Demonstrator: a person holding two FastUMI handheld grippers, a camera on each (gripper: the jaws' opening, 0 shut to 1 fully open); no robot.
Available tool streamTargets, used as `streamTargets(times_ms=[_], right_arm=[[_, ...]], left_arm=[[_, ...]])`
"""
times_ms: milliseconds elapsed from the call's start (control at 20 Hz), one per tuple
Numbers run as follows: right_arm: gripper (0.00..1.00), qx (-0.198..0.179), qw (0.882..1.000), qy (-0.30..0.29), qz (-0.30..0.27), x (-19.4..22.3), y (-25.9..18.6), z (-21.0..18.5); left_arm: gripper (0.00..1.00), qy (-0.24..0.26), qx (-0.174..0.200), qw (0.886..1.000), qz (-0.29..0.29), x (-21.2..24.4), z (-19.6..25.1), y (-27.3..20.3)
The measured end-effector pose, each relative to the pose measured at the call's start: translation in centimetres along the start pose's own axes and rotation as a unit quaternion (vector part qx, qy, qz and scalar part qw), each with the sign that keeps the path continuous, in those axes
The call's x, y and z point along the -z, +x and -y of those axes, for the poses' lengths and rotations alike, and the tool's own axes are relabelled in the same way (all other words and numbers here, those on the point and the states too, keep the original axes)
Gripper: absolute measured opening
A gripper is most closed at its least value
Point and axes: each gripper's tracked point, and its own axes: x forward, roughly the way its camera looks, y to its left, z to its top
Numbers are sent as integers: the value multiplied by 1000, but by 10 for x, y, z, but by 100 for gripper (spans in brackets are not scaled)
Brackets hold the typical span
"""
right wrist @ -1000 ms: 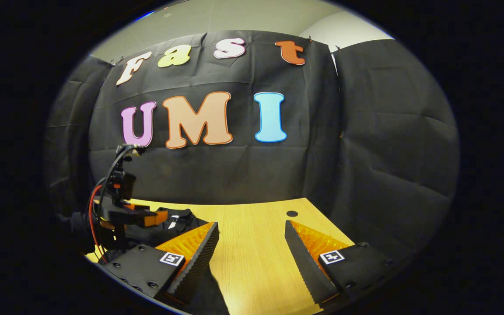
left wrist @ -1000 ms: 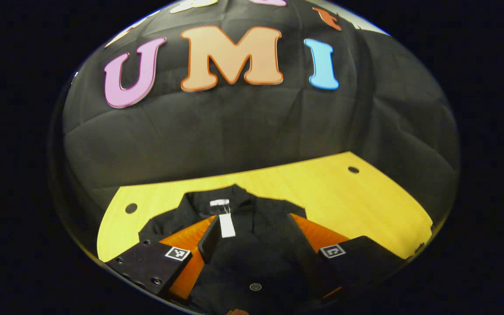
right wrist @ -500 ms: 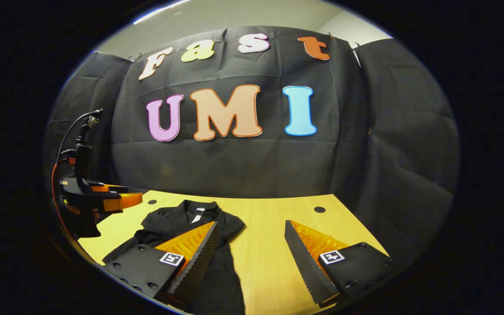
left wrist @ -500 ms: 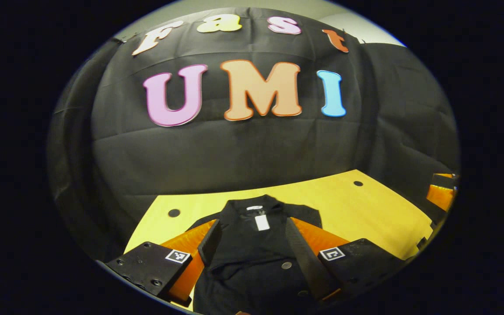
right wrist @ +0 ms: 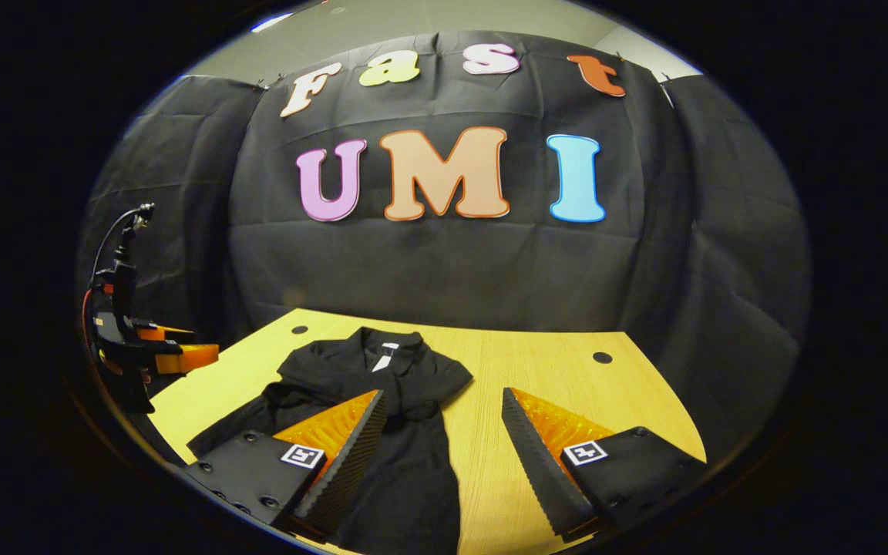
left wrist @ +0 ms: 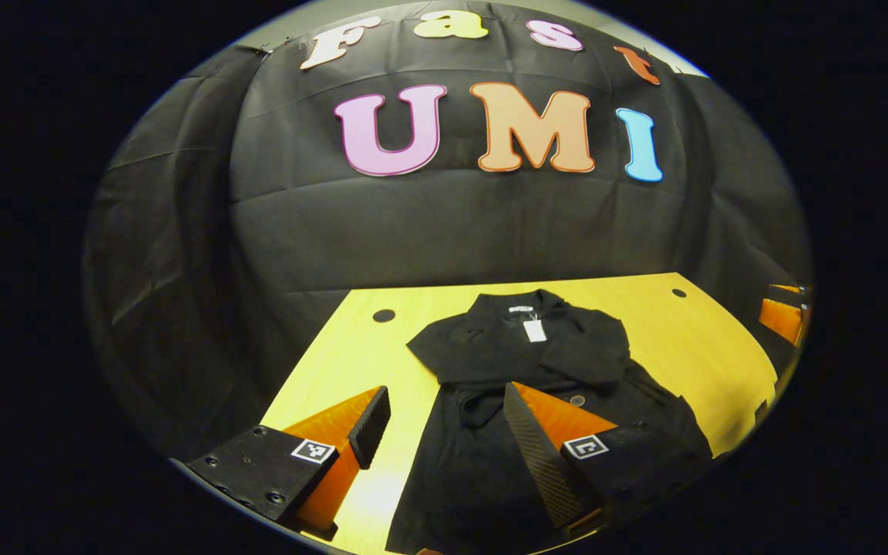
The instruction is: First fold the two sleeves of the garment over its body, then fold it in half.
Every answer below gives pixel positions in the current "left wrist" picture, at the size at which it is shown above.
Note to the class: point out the black button-up jacket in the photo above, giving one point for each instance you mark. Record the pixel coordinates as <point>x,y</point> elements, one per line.
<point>490,354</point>

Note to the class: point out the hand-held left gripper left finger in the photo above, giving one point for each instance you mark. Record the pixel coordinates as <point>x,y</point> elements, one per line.
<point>371,428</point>

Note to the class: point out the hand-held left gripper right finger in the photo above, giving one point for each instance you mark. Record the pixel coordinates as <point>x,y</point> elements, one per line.
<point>540,462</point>

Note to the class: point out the black backdrop cloth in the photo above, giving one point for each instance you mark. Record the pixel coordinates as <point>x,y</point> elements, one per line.
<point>452,223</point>

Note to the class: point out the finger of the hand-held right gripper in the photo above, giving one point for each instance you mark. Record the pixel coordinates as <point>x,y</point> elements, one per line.
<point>782,320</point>
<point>791,289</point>

